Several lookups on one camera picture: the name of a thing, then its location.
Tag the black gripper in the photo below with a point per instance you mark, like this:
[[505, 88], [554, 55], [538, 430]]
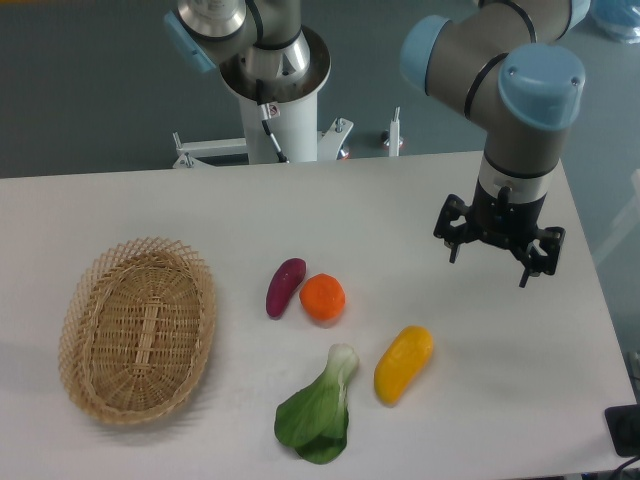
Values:
[[504, 213]]

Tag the yellow mango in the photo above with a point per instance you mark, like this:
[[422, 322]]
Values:
[[402, 362]]

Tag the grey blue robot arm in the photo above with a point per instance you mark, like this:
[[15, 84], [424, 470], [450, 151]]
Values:
[[501, 69]]

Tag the orange round fruit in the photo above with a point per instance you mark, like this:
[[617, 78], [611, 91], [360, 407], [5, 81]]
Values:
[[323, 297]]

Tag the purple eggplant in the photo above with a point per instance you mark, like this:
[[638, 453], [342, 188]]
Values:
[[285, 281]]

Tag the black device at edge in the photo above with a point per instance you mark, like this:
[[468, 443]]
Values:
[[623, 425]]

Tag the blue plastic bag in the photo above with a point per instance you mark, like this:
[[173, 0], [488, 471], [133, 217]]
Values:
[[617, 18]]

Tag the green bok choy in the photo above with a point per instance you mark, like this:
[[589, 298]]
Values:
[[314, 421]]

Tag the woven wicker basket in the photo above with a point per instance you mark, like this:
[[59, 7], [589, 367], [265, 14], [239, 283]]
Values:
[[138, 331]]

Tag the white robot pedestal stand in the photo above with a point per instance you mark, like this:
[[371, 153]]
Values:
[[277, 94]]

